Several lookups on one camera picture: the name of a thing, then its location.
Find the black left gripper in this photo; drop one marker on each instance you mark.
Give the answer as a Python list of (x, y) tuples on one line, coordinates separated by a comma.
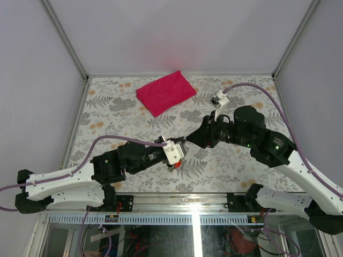
[(176, 141)]

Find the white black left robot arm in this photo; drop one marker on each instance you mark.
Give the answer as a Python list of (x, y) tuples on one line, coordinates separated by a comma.
[(90, 185)]

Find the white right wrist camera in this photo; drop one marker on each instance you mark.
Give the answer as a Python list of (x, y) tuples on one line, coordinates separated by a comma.
[(220, 101)]

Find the folded pink cloth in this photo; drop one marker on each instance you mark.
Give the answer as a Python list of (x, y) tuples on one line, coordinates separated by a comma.
[(164, 93)]

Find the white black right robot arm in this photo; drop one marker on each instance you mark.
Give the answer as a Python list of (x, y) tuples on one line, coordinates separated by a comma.
[(321, 204)]

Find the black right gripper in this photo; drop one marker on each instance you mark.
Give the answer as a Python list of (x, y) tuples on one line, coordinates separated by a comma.
[(207, 132)]

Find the aluminium front rail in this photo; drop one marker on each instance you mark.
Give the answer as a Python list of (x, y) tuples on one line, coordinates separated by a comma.
[(167, 209)]

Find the floral table mat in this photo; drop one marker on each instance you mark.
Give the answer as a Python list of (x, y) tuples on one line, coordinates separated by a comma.
[(112, 108)]

